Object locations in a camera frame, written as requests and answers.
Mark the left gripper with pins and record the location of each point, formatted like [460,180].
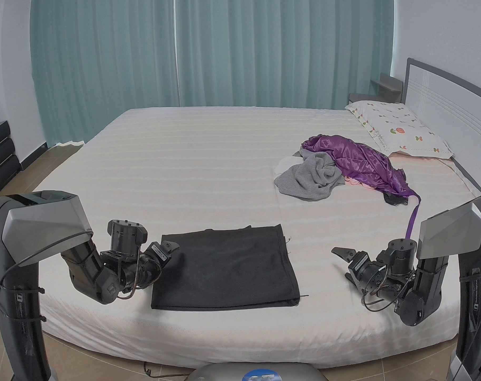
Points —
[160,254]

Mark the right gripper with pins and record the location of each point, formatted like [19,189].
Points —
[359,262]

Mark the black T-shirt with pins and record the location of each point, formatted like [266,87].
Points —
[224,268]

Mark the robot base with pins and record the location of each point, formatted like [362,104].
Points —
[224,373]

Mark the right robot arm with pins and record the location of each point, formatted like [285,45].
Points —
[451,232]

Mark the bed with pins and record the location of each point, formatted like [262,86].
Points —
[204,165]

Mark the small dark grey garment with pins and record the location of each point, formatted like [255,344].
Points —
[395,200]

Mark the pink garment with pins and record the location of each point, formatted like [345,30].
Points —
[357,181]

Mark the grey knit garment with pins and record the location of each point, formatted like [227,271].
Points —
[308,177]

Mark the purple satin garment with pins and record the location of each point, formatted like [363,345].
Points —
[363,161]

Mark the white garment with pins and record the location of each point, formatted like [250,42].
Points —
[286,165]

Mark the white printed pillow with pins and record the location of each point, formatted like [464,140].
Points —
[399,127]

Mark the grey bedside table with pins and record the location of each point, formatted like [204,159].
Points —
[383,87]

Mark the black dressing table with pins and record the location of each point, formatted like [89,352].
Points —
[0,157]

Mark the blue-green curtain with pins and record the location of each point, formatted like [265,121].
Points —
[105,54]
[284,38]

